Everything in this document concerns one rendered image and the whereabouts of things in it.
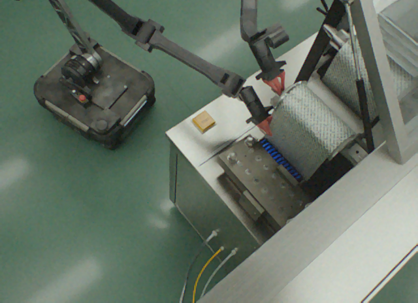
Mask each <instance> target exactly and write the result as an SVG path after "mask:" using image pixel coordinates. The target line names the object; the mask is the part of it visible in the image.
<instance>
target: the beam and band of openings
mask: <svg viewBox="0 0 418 303"><path fill-rule="evenodd" d="M417 165H418V152H417V153H416V154H415V155H414V156H412V157H411V158H410V159H409V160H408V161H407V162H406V163H404V164H401V163H398V162H397V161H396V160H395V159H394V158H393V157H392V156H391V155H390V153H389V149H388V147H387V143H386V141H385V142H384V143H382V144H381V145H380V146H379V147H377V148H376V149H375V150H374V151H372V152H371V153H370V154H369V155H367V156H366V157H365V158H364V159H363V160H362V161H361V162H360V163H358V164H357V165H356V166H355V167H353V168H352V169H351V170H350V171H349V172H348V173H347V174H345V175H344V176H343V177H342V178H340V179H339V180H338V181H337V182H336V183H335V184H334V185H333V186H330V187H329V188H328V189H327V190H326V191H325V192H324V193H322V194H321V195H320V196H319V197H317V198H316V199H315V200H314V201H313V202H312V203H311V204H310V205H309V206H308V207H307V208H305V209H304V210H303V211H302V212H301V213H299V215H297V216H296V217H295V218H294V219H293V220H291V221H290V222H288V223H287V224H286V225H285V226H284V227H282V228H281V229H280V230H279V231H278V232H277V233H276V234H275V235H273V236H272V237H271V238H270V239H269V240H268V241H267V242H266V243H264V244H263V245H262V246H261V247H260V248H259V249H258V250H257V251H255V252H254V253H253V254H252V255H250V256H249V257H248V258H247V259H246V260H245V261H243V262H241V263H240V264H239V265H238V266H237V267H236V268H235V269H234V270H232V271H231V273H230V274H228V275H227V276H226V277H225V278H223V279H222V280H221V281H220V282H219V283H218V284H217V285H215V286H214V287H213V288H212V289H210V290H209V291H208V292H207V293H206V294H205V295H204V296H203V297H201V298H200V299H199V300H198V301H196V303H268V302H269V301H270V300H271V299H272V298H274V297H275V296H276V295H277V294H278V293H279V292H280V291H281V290H282V289H283V288H284V287H285V286H286V285H287V284H288V283H290V282H291V281H292V280H293V279H294V278H295V277H296V276H297V275H298V274H300V273H301V272H302V271H303V270H304V269H305V268H306V267H307V266H308V265H309V264H310V263H311V262H312V261H313V260H314V259H315V258H317V257H318V256H319V255H320V254H321V253H322V252H323V251H324V250H326V249H327V248H328V247H329V246H330V245H331V244H332V243H333V242H334V241H335V240H336V239H337V238H338V237H339V236H340V235H341V234H343V233H344V232H345V231H346V230H347V229H348V228H349V227H350V226H352V224H354V222H356V220H358V218H360V217H361V216H362V215H363V214H364V213H365V212H366V211H367V210H369V209H370V208H371V207H372V206H373V205H374V204H375V203H376V202H377V201H378V200H379V199H381V198H382V197H383V196H384V195H385V194H387V193H388V192H389V191H390V190H391V189H392V188H393V187H394V186H395V185H396V184H397V183H398V182H399V181H400V180H401V179H402V178H404V177H405V176H406V175H407V174H408V173H409V172H410V171H411V170H413V169H414V168H415V167H416V166H417Z"/></svg>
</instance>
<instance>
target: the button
mask: <svg viewBox="0 0 418 303"><path fill-rule="evenodd" d="M192 121H193V122H194V123H195V125H196V126H197V127H198V128H199V129H200V130H201V131H202V132H203V131H205V130H207V129H208V128H209V127H211V126H212V125H213V124H215V122H216V121H215V119H214V118H213V117H212V116H211V115H209V113H207V111H203V112H201V113H200V114H199V115H196V116H195V117H193V118H192Z"/></svg>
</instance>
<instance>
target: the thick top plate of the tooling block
mask: <svg viewBox="0 0 418 303"><path fill-rule="evenodd" d="M249 136H252V135H251V134H248V135H247V136H245V137H244V138H243V139H242V140H240V141H239V142H237V143H236V144H235V145H233V146H231V147H230V148H228V149H227V150H225V151H224V152H223V153H222V154H220V155H219V157H218V159H217V163H218V164H219V165H220V166H221V167H222V169H223V170H224V171H225V173H226V174H227V175H228V176H229V177H230V178H231V179H232V180H233V181H234V183H235V184H236V185H237V186H238V187H239V188H240V189H241V190H242V191H243V192H244V191H246V190H248V191H249V192H250V194H251V195H252V196H253V197H254V198H255V200H256V201H257V202H258V203H259V204H260V205H261V206H262V207H263V209H264V214H263V215H264V216H265V218H266V219H267V220H268V221H269V223H270V224H271V225H272V226H273V227H274V228H275V229H276V230H277V231H279V230H280V229H281V228H282V227H284V226H285V225H286V222H287V220H290V219H294V218H295V217H296V216H297V215H299V213H301V212H302V211H303V210H304V209H305V206H306V205H307V204H308V203H311V202H313V200H312V199H311V198H310V197H309V196H308V195H307V194H306V193H305V192H304V190H303V189H302V188H301V187H300V186H299V185H296V186H295V187H294V188H293V187H292V186H291V185H290V184H289V183H288V181H287V180H285V179H284V178H283V177H282V176H281V175H280V173H279V172H278V171H277V170H276V168H277V167H278V166H279V164H278V163H277V162H276V161H275V160H274V159H273V158H272V157H271V156H270V154H269V153H268V152H267V151H266V150H265V149H264V148H263V147H262V146H261V145H260V144H259V143H258V142H256V143H255V142H254V145H253V146H252V147H248V146H246V145H245V144H244V142H245V140H246V139H247V137H249ZM231 152H236V154H237V160H236V162H234V163H230V162H229V161H228V160H227V156H228V155H229V153H231Z"/></svg>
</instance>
